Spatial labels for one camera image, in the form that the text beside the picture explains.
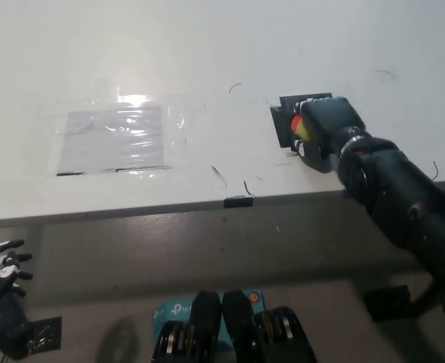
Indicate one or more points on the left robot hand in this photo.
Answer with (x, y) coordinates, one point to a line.
(7, 314)

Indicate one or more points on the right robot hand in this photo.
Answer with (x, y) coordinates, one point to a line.
(331, 121)

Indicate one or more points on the orange and yellow tennis ball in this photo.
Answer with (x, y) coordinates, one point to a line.
(300, 126)

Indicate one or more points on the black floor tape square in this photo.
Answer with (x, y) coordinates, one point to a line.
(44, 336)
(386, 302)

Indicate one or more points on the black tape patch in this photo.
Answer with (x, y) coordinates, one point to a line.
(281, 126)

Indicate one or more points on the grey table leg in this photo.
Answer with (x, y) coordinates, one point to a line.
(36, 261)

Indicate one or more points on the small black tape strip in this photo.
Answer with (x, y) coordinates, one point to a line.
(238, 202)

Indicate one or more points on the clear plastic film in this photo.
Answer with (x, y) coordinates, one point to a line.
(177, 121)

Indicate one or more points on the teal router box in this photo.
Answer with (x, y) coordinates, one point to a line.
(173, 311)

